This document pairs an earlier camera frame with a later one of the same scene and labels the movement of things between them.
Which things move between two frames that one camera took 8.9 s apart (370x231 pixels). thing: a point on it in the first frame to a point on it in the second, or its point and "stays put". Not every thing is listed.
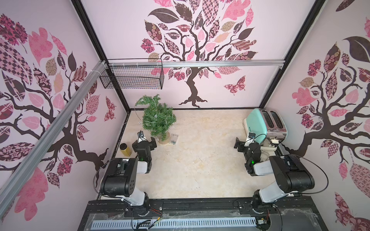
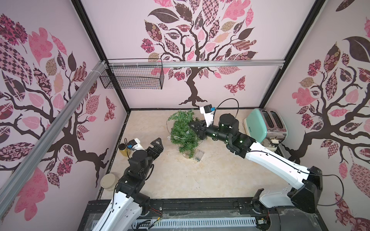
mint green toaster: x=266 y=123 stays put
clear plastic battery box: x=174 y=138 to x=198 y=155
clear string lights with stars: x=158 y=117 to x=177 y=137
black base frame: x=289 y=215 stays put
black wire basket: x=148 y=73 stays put
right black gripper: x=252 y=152 to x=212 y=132
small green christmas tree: x=158 y=117 to x=182 y=135
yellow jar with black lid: x=125 y=149 stays put
